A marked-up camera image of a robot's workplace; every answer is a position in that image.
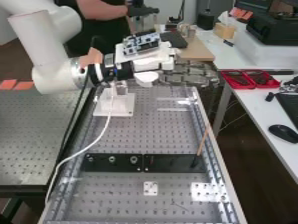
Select thin stick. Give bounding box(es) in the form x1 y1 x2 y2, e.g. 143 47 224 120
196 127 212 158

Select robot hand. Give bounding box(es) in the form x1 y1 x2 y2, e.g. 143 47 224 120
115 31 223 89

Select small white square plate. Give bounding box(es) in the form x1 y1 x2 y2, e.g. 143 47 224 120
141 180 160 197

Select black plate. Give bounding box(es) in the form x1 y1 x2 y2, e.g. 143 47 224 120
82 152 208 174

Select wooden desk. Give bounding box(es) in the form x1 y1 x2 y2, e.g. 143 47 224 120
176 31 217 63

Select small black gadget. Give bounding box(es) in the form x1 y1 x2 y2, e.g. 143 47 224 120
264 91 277 103

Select thin dark drill bit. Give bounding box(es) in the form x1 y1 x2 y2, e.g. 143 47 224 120
171 200 191 212

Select black computer mouse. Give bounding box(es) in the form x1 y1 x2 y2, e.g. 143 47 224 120
268 123 298 145

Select small white box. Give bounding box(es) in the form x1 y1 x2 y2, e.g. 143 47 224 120
92 81 137 118

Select red tray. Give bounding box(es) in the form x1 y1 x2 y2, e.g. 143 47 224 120
220 69 259 91
245 68 282 90

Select clear box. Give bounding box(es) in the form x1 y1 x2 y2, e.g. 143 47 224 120
39 84 248 224

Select cardboard box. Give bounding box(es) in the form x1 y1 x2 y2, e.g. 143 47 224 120
213 21 237 41

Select white cable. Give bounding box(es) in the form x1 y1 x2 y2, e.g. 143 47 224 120
43 81 120 208

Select black keyboard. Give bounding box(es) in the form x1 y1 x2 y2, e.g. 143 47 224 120
275 92 298 132

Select person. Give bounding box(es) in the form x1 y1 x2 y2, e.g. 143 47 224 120
55 0 161 66

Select black boxy device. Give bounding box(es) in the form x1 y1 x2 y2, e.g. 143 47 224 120
245 9 298 46

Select white desk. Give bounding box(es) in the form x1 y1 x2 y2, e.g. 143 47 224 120
196 18 298 73
212 74 298 185

